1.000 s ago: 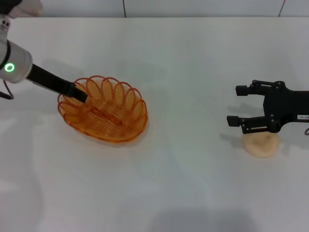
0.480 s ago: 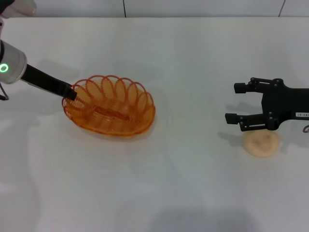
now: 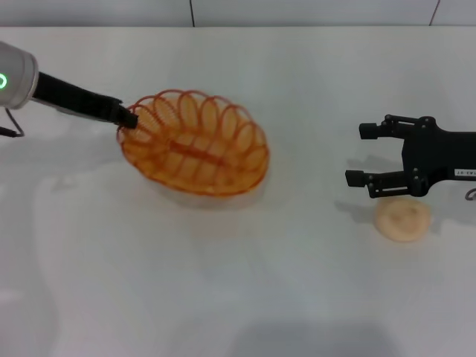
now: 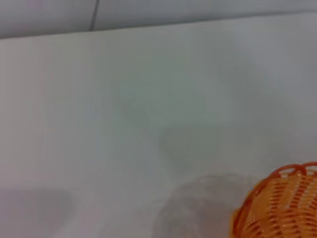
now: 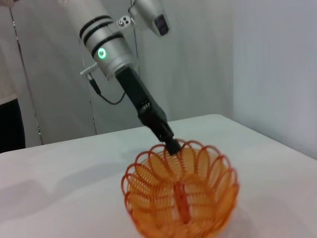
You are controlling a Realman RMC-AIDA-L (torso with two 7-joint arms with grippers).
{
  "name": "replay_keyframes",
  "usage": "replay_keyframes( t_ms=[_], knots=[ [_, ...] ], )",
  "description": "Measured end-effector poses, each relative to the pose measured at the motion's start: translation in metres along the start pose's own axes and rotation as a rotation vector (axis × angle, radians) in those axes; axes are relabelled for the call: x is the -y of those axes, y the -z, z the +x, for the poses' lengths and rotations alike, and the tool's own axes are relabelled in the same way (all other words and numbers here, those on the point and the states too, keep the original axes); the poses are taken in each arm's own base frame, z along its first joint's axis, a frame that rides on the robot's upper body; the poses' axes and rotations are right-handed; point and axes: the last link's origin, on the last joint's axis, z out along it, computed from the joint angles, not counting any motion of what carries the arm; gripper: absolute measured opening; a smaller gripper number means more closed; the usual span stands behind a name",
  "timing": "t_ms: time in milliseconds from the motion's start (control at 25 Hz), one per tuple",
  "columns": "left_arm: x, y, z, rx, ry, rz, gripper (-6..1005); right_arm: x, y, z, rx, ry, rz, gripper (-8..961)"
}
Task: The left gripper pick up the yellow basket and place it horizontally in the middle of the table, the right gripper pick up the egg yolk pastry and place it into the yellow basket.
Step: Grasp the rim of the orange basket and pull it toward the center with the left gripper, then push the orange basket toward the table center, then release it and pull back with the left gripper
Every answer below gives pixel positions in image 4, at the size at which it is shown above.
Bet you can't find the orange woven plastic basket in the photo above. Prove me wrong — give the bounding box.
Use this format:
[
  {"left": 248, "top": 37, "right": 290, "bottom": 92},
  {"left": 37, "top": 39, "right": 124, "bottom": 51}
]
[{"left": 229, "top": 161, "right": 317, "bottom": 238}]

